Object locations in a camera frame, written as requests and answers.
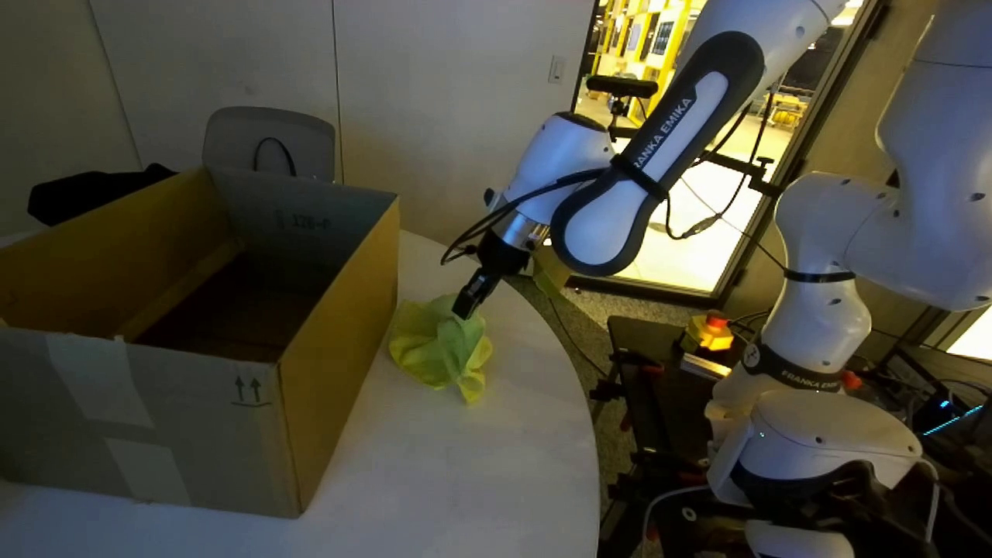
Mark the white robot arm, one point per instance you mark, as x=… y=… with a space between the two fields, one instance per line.
x=927 y=238

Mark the black bag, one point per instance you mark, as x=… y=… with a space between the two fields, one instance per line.
x=73 y=196

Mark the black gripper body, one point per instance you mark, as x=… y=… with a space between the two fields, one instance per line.
x=498 y=262

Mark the yellow microfiber cloth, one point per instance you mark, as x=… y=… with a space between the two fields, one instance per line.
x=441 y=347

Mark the large cardboard box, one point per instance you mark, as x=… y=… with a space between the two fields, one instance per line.
x=195 y=342

